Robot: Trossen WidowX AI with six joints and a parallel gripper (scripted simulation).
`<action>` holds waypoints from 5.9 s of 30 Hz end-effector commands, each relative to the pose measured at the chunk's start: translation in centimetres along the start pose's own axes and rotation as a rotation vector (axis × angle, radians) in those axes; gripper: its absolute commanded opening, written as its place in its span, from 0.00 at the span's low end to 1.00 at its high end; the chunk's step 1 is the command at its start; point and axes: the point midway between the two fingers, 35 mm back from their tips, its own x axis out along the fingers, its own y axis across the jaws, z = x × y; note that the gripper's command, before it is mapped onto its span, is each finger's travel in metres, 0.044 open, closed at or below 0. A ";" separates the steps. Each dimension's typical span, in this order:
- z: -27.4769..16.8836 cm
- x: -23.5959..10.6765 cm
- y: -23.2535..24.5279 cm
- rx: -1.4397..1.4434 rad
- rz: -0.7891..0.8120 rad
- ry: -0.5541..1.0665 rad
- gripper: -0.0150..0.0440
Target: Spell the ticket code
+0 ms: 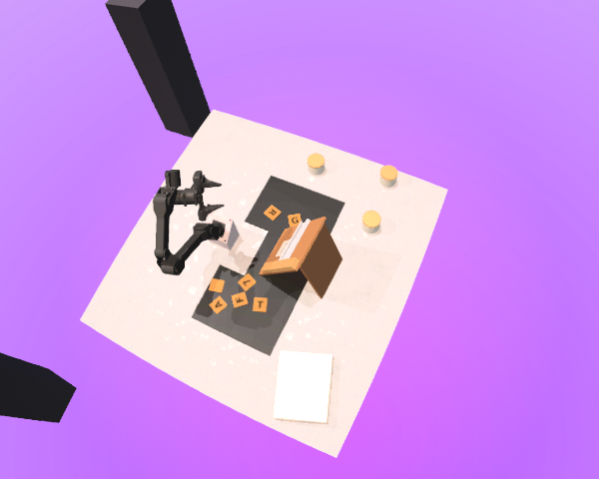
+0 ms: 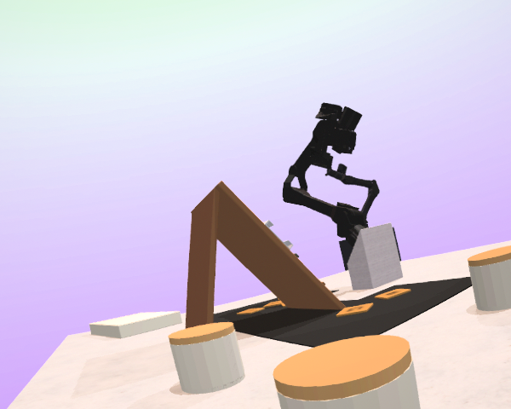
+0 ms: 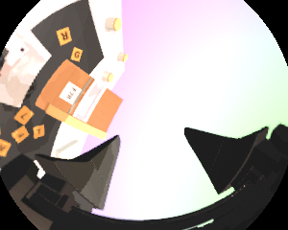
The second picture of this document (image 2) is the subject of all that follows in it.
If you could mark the white cylindrical container with orange lid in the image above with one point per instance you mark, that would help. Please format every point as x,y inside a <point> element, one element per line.
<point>207,358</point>
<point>490,273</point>
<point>374,372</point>

